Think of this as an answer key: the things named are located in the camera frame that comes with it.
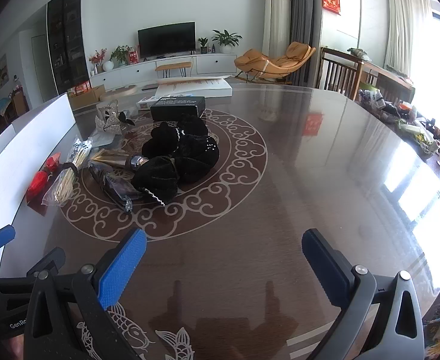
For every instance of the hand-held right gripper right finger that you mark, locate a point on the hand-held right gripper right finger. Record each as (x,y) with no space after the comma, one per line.
(325,266)

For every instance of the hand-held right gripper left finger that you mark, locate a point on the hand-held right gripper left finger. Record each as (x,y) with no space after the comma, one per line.
(124,266)

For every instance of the golden brown tube metal cap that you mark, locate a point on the golden brown tube metal cap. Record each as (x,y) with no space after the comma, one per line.
(109,157)

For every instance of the blue white ointment box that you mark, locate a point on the blue white ointment box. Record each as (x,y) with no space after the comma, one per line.
(144,102)

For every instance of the red packet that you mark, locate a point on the red packet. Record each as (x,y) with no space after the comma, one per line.
(53,162)
(37,183)

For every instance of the packet of wooden sticks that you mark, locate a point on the packet of wooden sticks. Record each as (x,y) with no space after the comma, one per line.
(60,187)

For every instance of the dark wrapped packet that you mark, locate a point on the dark wrapped packet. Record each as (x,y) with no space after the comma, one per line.
(113,187)

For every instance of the white board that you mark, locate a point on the white board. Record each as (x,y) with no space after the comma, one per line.
(24,146)

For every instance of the packet of cutlery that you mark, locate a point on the packet of cutlery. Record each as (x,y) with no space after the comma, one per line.
(79,153)

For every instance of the black velvet bow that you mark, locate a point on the black velvet bow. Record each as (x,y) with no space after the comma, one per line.
(201,159)

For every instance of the small black bow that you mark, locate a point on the small black bow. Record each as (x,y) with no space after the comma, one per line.
(128,118)

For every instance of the black rectangular box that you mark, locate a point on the black rectangular box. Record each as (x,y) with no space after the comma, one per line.
(176,108)

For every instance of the pile of small household things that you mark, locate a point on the pile of small household things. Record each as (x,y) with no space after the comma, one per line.
(403,114)

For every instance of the white flat box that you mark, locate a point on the white flat box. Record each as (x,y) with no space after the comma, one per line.
(201,90)

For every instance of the dark wooden chair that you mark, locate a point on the dark wooden chair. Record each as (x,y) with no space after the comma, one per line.
(340,71)

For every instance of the wooden sideboard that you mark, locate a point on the wooden sideboard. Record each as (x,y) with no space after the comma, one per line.
(388,77)

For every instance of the white round vase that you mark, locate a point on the white round vase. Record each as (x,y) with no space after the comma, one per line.
(108,65)

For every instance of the red flower vase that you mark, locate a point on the red flower vase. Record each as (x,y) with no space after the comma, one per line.
(98,60)

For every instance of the wooden bench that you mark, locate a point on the wooden bench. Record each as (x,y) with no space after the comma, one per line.
(173,65)

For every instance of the red box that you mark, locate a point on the red box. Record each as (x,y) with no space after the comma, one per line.
(133,56)

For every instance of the orange rocking chair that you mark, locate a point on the orange rocking chair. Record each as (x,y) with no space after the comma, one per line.
(265,63)

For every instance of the bushy green potted plant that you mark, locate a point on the bushy green potted plant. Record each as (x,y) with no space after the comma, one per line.
(120,54)

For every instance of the black display cabinet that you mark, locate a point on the black display cabinet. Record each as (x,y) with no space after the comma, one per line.
(67,37)

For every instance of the white television cabinet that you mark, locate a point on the white television cabinet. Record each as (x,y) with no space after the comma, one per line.
(212,63)

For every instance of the black flat television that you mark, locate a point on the black flat television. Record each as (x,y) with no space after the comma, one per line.
(166,39)

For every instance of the small green potted plant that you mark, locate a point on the small green potted plant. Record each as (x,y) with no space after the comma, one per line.
(203,43)

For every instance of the grey curtain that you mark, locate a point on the grey curtain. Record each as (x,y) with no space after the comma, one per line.
(302,26)

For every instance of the large green potted plant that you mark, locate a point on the large green potted plant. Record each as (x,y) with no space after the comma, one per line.
(225,39)

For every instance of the white curtain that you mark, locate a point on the white curtain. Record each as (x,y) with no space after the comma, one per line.
(407,30)

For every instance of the covered standing air conditioner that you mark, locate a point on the covered standing air conditioner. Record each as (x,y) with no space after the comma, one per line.
(276,18)

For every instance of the framed wall picture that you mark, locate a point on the framed wall picture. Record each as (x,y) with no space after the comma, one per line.
(2,73)

